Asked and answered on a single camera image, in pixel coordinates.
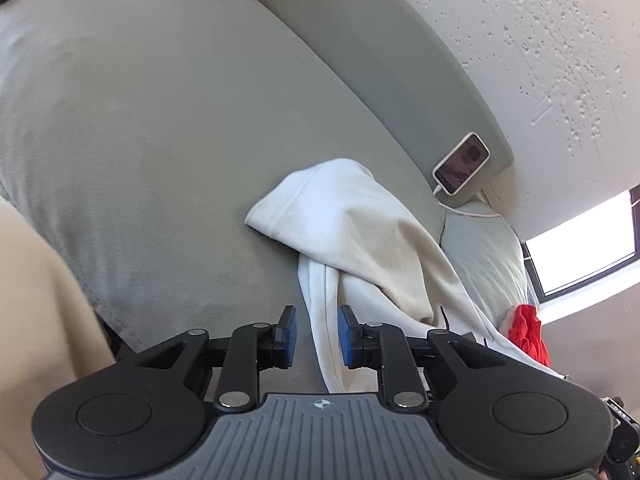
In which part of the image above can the grey sofa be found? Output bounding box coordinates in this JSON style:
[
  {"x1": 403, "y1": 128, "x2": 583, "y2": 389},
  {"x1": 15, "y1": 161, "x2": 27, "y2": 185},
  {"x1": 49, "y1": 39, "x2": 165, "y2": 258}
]
[{"x1": 0, "y1": 0, "x2": 532, "y2": 363}]

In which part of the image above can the window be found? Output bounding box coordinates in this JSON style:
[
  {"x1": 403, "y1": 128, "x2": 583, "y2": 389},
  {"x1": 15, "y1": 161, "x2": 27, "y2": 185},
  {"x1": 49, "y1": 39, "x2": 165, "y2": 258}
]
[{"x1": 521, "y1": 185, "x2": 640, "y2": 312}]

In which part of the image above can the white garment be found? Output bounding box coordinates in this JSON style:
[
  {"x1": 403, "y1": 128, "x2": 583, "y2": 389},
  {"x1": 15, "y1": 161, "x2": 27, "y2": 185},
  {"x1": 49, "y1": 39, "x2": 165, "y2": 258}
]
[{"x1": 244, "y1": 158, "x2": 573, "y2": 394}]

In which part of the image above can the white charging cable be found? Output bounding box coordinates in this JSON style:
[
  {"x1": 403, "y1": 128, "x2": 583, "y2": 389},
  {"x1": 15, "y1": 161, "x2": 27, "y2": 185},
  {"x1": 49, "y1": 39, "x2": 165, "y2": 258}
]
[{"x1": 432, "y1": 184, "x2": 503, "y2": 221}]

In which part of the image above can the red cloth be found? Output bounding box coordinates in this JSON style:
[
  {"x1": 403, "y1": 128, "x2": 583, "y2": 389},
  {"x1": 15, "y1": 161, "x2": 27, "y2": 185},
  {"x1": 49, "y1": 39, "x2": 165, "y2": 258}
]
[{"x1": 508, "y1": 303, "x2": 552, "y2": 368}]

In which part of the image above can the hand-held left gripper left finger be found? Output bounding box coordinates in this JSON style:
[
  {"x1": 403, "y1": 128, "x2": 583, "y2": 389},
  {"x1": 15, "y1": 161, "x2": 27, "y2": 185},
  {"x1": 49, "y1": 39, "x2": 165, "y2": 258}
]
[{"x1": 119, "y1": 304, "x2": 299, "y2": 413}]

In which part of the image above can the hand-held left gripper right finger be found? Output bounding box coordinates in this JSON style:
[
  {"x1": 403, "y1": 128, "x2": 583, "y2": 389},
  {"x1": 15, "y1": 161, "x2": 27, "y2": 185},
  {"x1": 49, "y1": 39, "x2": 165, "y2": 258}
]
[{"x1": 337, "y1": 304, "x2": 507, "y2": 412}]

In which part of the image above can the white smartphone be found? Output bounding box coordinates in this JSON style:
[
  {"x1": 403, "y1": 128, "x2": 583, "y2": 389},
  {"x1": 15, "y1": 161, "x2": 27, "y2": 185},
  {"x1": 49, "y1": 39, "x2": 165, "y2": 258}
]
[{"x1": 432, "y1": 132, "x2": 490, "y2": 196}]

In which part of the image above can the beige cloth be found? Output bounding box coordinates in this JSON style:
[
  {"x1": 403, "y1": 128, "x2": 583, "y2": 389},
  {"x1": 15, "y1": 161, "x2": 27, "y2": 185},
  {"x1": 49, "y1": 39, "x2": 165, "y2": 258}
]
[{"x1": 0, "y1": 194, "x2": 119, "y2": 480}]

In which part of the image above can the light grey sofa cushion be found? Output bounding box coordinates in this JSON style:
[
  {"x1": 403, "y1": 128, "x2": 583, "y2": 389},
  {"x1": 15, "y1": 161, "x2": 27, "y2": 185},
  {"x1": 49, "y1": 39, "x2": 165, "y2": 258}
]
[{"x1": 439, "y1": 200, "x2": 532, "y2": 333}]

